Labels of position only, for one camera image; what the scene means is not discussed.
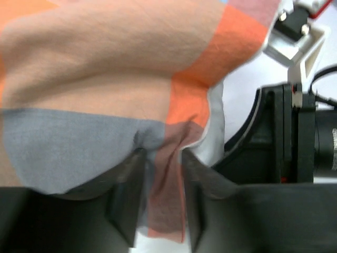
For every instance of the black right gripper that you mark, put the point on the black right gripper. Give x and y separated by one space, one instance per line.
255 153

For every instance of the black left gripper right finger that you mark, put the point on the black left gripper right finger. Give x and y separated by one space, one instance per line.
225 217

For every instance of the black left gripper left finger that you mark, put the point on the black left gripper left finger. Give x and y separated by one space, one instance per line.
98 216

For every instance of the orange blue checked pillowcase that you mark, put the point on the orange blue checked pillowcase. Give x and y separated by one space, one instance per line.
85 83

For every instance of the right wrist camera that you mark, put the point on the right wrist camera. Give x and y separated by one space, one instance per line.
295 41

